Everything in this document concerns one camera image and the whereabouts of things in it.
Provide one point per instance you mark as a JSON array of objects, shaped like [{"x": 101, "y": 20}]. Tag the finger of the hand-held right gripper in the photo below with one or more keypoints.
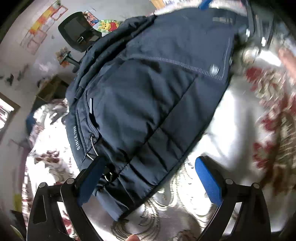
[{"x": 205, "y": 4}]

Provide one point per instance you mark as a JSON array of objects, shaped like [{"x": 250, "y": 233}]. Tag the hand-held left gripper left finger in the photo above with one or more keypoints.
[{"x": 92, "y": 178}]

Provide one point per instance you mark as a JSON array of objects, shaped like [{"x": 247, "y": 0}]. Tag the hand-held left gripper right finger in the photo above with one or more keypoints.
[{"x": 208, "y": 179}]

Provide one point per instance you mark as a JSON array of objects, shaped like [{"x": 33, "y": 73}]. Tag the navy padded jacket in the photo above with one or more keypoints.
[{"x": 150, "y": 92}]

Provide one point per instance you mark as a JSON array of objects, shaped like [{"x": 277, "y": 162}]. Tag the person's right hand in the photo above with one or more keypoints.
[{"x": 288, "y": 61}]

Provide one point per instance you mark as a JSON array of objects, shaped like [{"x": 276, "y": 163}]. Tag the person's left hand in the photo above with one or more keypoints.
[{"x": 133, "y": 238}]

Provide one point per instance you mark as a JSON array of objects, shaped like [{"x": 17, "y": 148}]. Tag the floral satin bedspread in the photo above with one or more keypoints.
[{"x": 231, "y": 129}]

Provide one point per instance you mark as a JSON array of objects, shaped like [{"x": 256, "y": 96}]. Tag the yellow-green bag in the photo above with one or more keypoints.
[{"x": 17, "y": 202}]

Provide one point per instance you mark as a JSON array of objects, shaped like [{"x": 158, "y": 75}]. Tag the blue cloth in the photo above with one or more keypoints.
[{"x": 30, "y": 122}]

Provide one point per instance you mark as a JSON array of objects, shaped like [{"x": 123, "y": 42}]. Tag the brown cardboard box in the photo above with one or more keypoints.
[{"x": 50, "y": 90}]

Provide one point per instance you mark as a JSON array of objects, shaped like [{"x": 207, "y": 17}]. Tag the black mesh office chair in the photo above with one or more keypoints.
[{"x": 74, "y": 27}]

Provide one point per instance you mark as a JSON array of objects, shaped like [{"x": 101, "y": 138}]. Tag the wooden post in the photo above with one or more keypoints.
[{"x": 158, "y": 2}]

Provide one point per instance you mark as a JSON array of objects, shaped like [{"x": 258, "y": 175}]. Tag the yellow bear wall sticker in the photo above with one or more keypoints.
[{"x": 108, "y": 25}]

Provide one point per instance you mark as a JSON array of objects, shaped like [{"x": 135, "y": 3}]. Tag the window with wooden frame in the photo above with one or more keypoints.
[{"x": 7, "y": 111}]

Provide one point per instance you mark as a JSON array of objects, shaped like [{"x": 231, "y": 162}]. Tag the cartoon character wall poster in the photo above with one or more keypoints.
[{"x": 90, "y": 18}]

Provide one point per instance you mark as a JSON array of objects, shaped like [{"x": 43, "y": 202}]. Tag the small cartoon wall sticker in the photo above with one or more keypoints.
[{"x": 63, "y": 55}]

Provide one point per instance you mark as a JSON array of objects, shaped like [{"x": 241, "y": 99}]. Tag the black wall hook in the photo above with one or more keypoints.
[{"x": 9, "y": 79}]

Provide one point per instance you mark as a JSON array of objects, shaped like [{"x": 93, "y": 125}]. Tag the group of wall certificates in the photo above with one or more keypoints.
[{"x": 41, "y": 25}]

